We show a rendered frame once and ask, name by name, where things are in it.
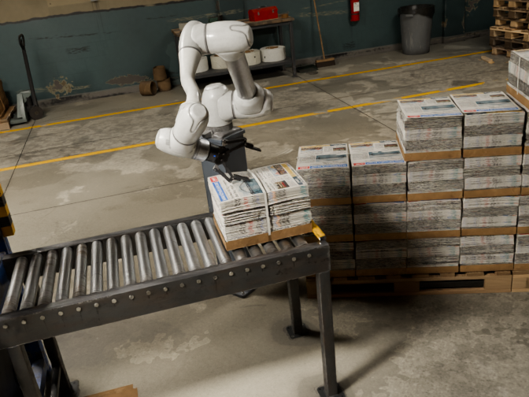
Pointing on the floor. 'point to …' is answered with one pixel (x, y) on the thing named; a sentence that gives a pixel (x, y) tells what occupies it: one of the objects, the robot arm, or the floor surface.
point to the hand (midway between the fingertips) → (252, 164)
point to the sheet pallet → (5, 110)
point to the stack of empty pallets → (515, 38)
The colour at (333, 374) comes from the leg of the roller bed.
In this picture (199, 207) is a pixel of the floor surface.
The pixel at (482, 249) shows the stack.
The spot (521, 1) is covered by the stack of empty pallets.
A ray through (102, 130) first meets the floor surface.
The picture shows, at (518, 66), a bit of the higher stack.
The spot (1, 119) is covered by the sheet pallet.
